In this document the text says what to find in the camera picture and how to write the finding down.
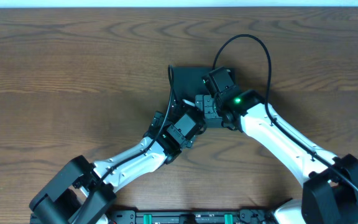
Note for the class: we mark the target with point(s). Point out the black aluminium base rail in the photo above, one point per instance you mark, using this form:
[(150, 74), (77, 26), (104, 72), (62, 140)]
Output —
[(242, 216)]

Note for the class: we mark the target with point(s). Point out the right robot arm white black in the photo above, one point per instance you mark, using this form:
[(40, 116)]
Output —
[(329, 182)]

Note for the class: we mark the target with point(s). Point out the black gift box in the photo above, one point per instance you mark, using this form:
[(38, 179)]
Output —
[(187, 83)]

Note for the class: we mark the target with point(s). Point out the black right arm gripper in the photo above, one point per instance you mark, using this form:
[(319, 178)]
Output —
[(202, 104)]

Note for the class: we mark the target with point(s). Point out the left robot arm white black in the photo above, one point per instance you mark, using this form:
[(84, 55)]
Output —
[(82, 191)]

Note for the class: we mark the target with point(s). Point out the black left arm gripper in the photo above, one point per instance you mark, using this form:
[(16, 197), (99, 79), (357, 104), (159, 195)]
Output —
[(194, 115)]

